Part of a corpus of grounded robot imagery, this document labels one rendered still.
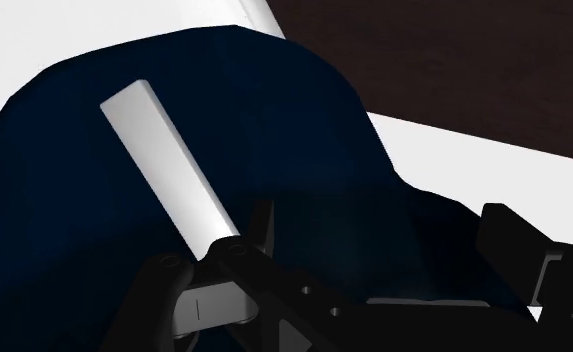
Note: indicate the navy blue sofa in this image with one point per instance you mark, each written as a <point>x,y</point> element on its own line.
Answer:
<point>276,126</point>

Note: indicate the dark brown wooden board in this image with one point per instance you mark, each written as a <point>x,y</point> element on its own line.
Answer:
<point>461,58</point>

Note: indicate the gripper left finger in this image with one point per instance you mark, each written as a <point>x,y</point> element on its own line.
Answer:
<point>247,273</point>

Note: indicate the white rectangular bar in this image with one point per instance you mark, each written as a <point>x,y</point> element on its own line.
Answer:
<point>164,161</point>

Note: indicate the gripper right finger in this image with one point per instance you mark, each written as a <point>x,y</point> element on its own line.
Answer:
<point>510,244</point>

